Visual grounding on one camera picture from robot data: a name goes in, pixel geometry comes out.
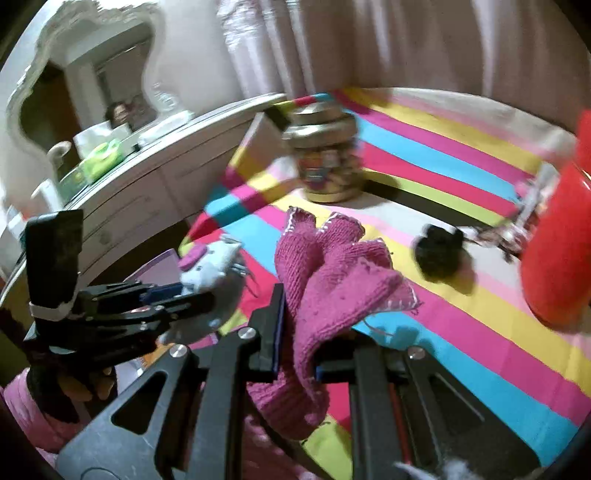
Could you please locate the person's left hand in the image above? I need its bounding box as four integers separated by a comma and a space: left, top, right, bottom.
69, 364, 119, 402

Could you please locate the white dresser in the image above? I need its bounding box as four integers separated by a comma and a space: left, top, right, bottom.
0, 92, 289, 296

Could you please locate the white cat plush toy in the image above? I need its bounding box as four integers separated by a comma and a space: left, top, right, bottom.
157, 234, 246, 346

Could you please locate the magenta knitted hat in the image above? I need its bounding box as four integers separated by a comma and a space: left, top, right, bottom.
247, 207, 423, 440

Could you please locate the person's pink garment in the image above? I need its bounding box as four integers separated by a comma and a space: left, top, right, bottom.
0, 374, 88, 468

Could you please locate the glass jar with gold lid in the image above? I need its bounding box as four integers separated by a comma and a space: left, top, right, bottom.
283, 102, 365, 204

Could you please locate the person's left forearm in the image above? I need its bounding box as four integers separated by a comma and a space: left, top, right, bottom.
0, 307, 93, 423

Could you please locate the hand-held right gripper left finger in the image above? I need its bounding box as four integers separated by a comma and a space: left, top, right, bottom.
55, 282, 287, 480

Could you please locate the white flat box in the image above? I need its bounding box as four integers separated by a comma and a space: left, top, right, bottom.
137, 110, 193, 147

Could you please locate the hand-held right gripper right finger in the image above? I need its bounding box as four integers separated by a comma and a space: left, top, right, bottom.
314, 339, 542, 480

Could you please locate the black fluffy hair tie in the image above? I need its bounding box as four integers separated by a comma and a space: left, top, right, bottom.
413, 224, 465, 280

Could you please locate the green plush toy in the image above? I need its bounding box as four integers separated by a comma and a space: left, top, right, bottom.
60, 140, 125, 195

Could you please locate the white tissue box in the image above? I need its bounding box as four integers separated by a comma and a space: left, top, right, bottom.
73, 124, 136, 154

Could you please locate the rainbow striped tablecloth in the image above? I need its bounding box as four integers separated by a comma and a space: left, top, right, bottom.
178, 87, 591, 467

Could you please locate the purple storage box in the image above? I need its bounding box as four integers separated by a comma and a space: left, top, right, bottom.
122, 248, 183, 289

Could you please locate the white ornate framed mirror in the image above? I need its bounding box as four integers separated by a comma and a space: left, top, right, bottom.
6, 0, 167, 155

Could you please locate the red thermos flask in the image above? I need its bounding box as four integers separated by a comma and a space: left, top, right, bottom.
519, 108, 591, 329

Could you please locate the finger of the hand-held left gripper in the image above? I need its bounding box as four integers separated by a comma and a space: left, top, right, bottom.
78, 292, 218, 358
79, 281, 186, 308

